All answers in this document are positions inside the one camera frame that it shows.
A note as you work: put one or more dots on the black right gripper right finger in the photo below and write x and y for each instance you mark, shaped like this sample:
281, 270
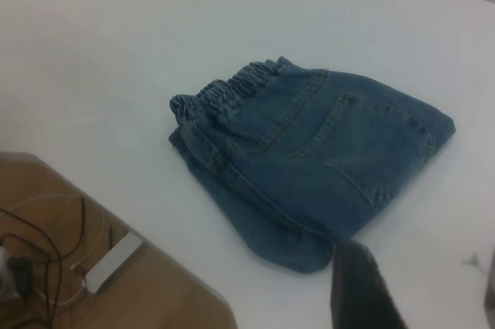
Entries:
491, 309

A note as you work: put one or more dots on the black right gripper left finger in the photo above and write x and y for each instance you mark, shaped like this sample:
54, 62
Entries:
359, 290

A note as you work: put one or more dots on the blue denim pants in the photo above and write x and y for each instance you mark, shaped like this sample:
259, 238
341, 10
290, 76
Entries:
309, 158

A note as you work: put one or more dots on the white rectangular box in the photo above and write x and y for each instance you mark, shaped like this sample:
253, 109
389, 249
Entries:
112, 263

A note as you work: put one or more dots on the black power adapter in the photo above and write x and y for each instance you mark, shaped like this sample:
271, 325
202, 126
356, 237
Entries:
21, 276

